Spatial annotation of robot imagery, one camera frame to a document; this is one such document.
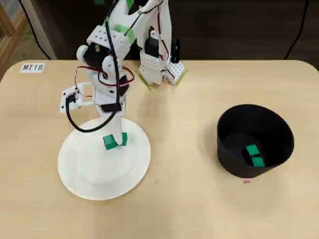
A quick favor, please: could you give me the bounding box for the black clamp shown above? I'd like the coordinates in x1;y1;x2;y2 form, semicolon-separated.
170;38;182;63

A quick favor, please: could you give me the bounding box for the light grey upright post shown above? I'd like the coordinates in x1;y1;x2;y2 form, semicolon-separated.
21;0;57;60

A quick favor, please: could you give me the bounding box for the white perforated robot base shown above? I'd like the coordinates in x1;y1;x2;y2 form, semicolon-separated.
165;61;187;85

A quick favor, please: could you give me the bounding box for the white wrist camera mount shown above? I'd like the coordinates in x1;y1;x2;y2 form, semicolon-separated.
59;82;97;115

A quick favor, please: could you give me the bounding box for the white plate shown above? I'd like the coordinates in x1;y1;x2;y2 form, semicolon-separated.
57;118;152;201

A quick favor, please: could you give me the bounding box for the red black shoulder servo wire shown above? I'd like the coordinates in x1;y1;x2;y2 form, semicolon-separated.
136;0;172;60

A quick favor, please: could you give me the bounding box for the white MT18 label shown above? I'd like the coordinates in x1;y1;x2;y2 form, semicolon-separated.
19;62;46;73

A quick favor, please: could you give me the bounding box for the wooden shelf unit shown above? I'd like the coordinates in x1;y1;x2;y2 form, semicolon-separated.
0;3;27;80

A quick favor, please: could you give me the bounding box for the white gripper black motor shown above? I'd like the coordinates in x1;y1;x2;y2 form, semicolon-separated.
92;72;130;147

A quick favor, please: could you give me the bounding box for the thick black camera cable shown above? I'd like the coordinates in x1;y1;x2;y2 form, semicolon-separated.
65;0;120;133

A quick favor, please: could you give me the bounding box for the yellow green tape strip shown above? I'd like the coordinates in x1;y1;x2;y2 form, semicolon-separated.
175;69;188;86
137;71;153;91

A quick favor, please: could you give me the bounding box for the black pot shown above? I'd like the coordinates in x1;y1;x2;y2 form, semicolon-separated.
216;104;296;179

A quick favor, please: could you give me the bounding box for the thin black background cable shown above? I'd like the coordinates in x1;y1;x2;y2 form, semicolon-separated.
19;0;48;60
285;0;309;60

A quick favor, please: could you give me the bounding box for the red black gripper servo wire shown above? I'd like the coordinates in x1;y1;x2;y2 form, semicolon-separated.
74;66;135;88

